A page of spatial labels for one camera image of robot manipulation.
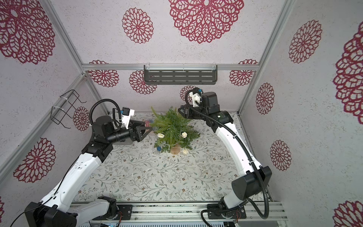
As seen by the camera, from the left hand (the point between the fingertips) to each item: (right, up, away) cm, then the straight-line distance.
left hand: (148, 127), depth 69 cm
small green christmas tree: (+12, -3, +4) cm, 13 cm away
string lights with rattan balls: (+18, -4, +4) cm, 19 cm away
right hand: (+16, +9, +2) cm, 19 cm away
